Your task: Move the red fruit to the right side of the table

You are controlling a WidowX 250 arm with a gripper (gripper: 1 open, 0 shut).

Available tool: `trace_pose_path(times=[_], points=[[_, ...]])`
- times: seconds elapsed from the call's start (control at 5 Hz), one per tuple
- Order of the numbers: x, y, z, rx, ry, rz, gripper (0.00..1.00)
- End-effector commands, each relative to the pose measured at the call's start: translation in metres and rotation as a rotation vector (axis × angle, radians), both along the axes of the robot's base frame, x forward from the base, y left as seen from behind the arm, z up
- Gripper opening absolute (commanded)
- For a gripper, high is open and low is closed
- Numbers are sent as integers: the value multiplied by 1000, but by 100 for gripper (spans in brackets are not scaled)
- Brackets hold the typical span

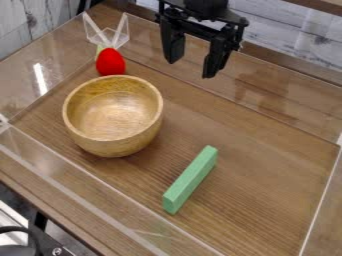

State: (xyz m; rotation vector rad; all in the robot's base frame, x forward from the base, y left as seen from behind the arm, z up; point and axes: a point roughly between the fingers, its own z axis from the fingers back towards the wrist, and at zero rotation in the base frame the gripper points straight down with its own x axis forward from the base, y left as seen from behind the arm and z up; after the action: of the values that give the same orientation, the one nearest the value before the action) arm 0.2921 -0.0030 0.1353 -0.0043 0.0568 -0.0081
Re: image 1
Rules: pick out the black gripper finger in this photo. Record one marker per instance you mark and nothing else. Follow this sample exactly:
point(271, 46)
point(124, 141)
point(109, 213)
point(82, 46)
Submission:
point(172, 40)
point(215, 60)

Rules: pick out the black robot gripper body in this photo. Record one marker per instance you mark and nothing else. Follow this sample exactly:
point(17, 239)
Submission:
point(204, 18)

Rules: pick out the red strawberry toy fruit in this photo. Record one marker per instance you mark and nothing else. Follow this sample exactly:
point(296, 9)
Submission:
point(109, 62)

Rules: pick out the light wooden bowl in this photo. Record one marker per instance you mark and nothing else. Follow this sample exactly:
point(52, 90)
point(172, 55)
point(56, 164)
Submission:
point(112, 115)

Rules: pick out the green rectangular block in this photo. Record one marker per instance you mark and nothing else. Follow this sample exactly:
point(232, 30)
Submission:
point(191, 177)

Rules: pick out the clear acrylic corner bracket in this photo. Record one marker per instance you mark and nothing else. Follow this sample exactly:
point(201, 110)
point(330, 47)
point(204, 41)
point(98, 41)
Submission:
point(108, 37)

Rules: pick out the clear acrylic front wall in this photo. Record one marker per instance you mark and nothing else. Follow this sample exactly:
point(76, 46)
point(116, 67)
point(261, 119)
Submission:
point(113, 224)

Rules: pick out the black table leg bracket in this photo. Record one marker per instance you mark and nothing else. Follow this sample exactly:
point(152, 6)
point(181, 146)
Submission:
point(49, 246)

